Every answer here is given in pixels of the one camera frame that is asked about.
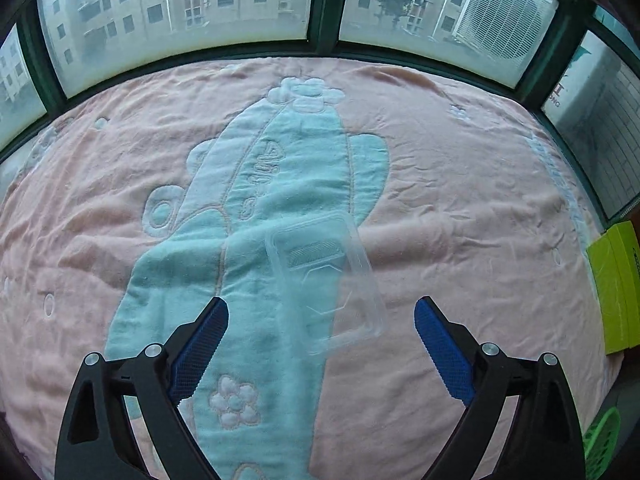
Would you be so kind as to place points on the dark green window frame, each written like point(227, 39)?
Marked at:
point(327, 5)

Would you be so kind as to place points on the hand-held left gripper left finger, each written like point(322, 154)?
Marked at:
point(200, 350)

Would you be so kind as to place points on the lime green cardboard box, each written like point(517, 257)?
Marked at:
point(617, 290)

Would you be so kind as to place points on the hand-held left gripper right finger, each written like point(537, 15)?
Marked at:
point(442, 350)

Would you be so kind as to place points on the louvered outdoor air conditioner unit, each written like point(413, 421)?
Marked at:
point(505, 20)

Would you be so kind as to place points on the green plastic basket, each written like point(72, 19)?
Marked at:
point(602, 445)

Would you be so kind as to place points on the beige apartment building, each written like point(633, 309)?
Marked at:
point(175, 5)

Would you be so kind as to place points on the pink printed blanket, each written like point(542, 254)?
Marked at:
point(450, 200)

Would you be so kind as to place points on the small clear plastic tray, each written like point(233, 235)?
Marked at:
point(325, 280)

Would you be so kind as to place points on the white printed outdoor unit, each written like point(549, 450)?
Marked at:
point(580, 85)

